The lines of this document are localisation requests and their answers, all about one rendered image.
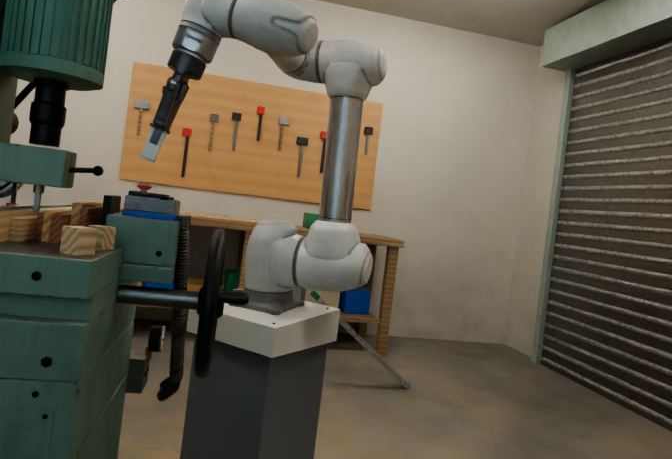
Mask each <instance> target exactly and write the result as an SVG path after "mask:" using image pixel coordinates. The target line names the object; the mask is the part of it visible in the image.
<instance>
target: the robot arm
mask: <svg viewBox="0 0 672 459"><path fill-rule="evenodd" d="M318 33H319V29H318V25H317V21H316V19H315V17H314V16H313V15H312V14H311V13H310V12H309V11H308V10H306V9H305V8H304V7H302V6H300V5H299V4H297V3H294V2H291V1H289V0H186V1H185V4H184V7H183V15H182V19H181V22H180V24H179V26H178V29H177V32H176V34H175V37H174V40H173V42H172V47H173V48H174V49H175V50H173V51H172V53H171V55H170V58H169V60H168V62H167V65H168V67H169V68H170V69H172V70H173V71H175V72H174V74H173V76H172V77H171V76H170V77H169V78H168V79H167V83H166V87H165V90H164V93H163V96H162V98H161V101H160V104H159V107H158V109H157V112H156V115H155V118H154V119H153V123H154V124H153V123H150V126H152V129H151V131H150V133H149V136H148V138H147V140H146V143H145V145H144V148H143V150H142V152H141V155H140V157H141V158H144V159H146V160H149V161H151V162H155V160H156V158H157V155H158V153H159V151H160V148H161V146H162V144H163V141H164V139H165V136H166V134H170V133H171V132H170V131H169V130H170V127H171V125H172V123H173V121H174V118H175V116H176V114H177V112H178V110H179V108H180V106H181V103H182V102H183V100H184V98H185V97H186V94H187V92H188V89H189V86H188V82H189V79H193V80H200V79H201V78H202V75H203V73H204V71H205V68H206V64H210V63H211V62H212V60H213V58H214V56H215V53H216V51H217V48H218V47H219V45H220V41H221V39H222V38H232V39H237V40H240V41H242V42H244V43H246V44H248V45H250V46H253V47H254V48H255V49H257V50H260V51H262V52H265V53H267V55H268V56H269V57H270V58H271V59H272V60H273V61H274V63H275V64H276V66H277V67H278V68H279V69H280V70H281V71H282V72H283V73H285V74H286V75H288V76H290V77H292V78H294V79H297V80H300V81H307V82H312V83H319V84H325V87H326V92H327V95H328V97H329V98H330V104H329V115H328V126H327V136H326V147H325V158H324V168H323V179H322V189H321V200H320V211H319V220H316V221H315V222H314V223H313V224H312V225H311V226H310V229H309V232H308V235H307V237H303V236H301V235H298V229H297V227H296V226H295V225H294V224H293V223H291V222H290V221H288V220H286V219H267V220H261V221H260V222H259V223H258V224H257V225H256V226H255V227H254V229H253V231H252V233H251V236H250V238H249V241H248V245H247V250H246V257H245V269H244V279H245V281H244V289H233V291H241V292H246V293H247V294H248V295H249V302H248V304H246V305H244V306H243V305H233V304H229V306H234V307H241V308H246V309H250V310H255V311H260V312H265V313H268V314H271V315H280V314H281V313H283V312H286V311H289V310H291V309H294V308H297V307H301V306H304V303H305V302H304V301H303V300H300V299H296V298H293V287H295V286H300V287H305V288H309V289H314V290H320V291H330V292H341V291H348V290H352V289H355V288H358V287H361V286H363V285H365V284H366V283H367V282H368V280H369V278H370V275H371V271H372V266H373V257H372V254H371V251H370V249H369V248H368V247H367V245H366V244H363V243H361V242H360V236H359V230H358V229H357V227H356V226H355V224H354V223H351V220H352V209H353V199H354V188H355V178H356V167H357V157H358V150H359V139H360V129H361V118H362V108H363V102H364V101H365V100H366V99H367V97H368V95H369V93H370V91H371V89H372V87H373V86H378V85H379V84H380V83H381V82H383V80H384V78H385V77H386V73H387V60H386V54H385V51H384V50H382V49H381V48H379V47H377V46H376V45H374V44H372V43H369V42H366V41H362V40H354V39H331V40H317V39H318Z"/></svg>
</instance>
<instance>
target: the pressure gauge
mask: <svg viewBox="0 0 672 459"><path fill-rule="evenodd" d="M165 331H166V328H165V326H154V325H153V326H152V327H151V330H150V335H149V341H148V346H146V350H145V355H146V356H148V359H147V360H151V358H152V352H160V353H161V352H162V350H163V345H164V340H165ZM162 338H164V340H162ZM162 343H163V344H162ZM161 348H162V349H161Z"/></svg>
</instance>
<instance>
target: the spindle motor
mask: <svg viewBox="0 0 672 459"><path fill-rule="evenodd" d="M113 3H114V0H6V6H5V15H4V23H3V31H2V39H1V47H0V70H1V71H3V72H5V73H7V74H9V75H11V76H13V77H15V78H18V79H21V80H24V81H28V82H31V83H33V82H34V78H47V79H53V80H57V81H61V82H65V83H67V84H69V85H70V88H69V90H75V91H94V90H101V89H103V85H104V75H105V68H106V60H107V52H108V44H109V36H110V27H111V19H112V11H113Z"/></svg>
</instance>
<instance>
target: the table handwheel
mask: <svg viewBox="0 0 672 459"><path fill-rule="evenodd" d="M226 242H227V234H226V232H225V231H224V230H222V229H217V230H215V231H214V232H213V234H212V237H211V241H210V246H209V252H208V258H207V264H206V270H205V277H204V283H203V287H201V288H200V291H188V290H177V289H166V288H155V287H144V286H134V285H123V284H121V285H120V286H119V288H118V292H117V303H122V304H134V305H145V306H157V307H169V308H180V309H192V310H197V314H198V315H199V322H198V330H197V339H196V350H195V363H194V371H195V375H196V376H197V377H198V378H205V377H207V376H208V375H209V373H210V368H211V362H212V356H213V349H214V341H215V334H216V326H217V319H218V318H220V317H221V316H222V315H223V309H224V303H223V302H219V301H217V300H218V292H223V291H225V289H224V288H223V287H222V279H223V271H224V262H225V252H226Z"/></svg>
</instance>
